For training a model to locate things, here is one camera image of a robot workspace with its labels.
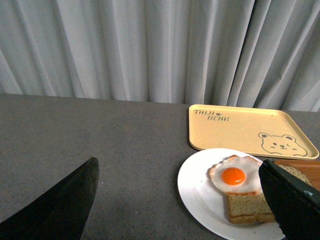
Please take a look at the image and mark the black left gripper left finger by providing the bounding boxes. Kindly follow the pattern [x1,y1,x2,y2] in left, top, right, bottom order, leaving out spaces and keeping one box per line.
[0,157,100,240]

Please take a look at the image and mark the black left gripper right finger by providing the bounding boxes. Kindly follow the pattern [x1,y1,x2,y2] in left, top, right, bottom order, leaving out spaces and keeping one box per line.
[258,160,320,240]

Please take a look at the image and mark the white round plate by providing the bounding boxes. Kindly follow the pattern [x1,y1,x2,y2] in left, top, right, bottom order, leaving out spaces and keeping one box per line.
[177,148,285,240]

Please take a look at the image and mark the bread slice on board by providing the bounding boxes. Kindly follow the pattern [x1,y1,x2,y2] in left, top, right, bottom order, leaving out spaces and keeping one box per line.
[278,164,315,187]

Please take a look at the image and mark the wooden cutting board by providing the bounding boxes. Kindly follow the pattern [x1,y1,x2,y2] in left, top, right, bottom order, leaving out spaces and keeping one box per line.
[274,159,320,191]

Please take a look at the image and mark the bottom bread slice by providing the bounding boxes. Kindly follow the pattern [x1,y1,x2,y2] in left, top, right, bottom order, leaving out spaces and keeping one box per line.
[226,193,276,224]

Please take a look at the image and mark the fried egg toy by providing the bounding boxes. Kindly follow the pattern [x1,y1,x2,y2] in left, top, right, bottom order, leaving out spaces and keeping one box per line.
[208,155,262,196]

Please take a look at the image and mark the yellow bear tray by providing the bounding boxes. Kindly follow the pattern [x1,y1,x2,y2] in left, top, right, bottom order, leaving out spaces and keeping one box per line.
[188,104,320,160]

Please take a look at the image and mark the grey pleated curtain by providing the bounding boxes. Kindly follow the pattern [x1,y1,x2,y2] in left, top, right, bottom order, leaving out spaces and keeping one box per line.
[0,0,320,112]

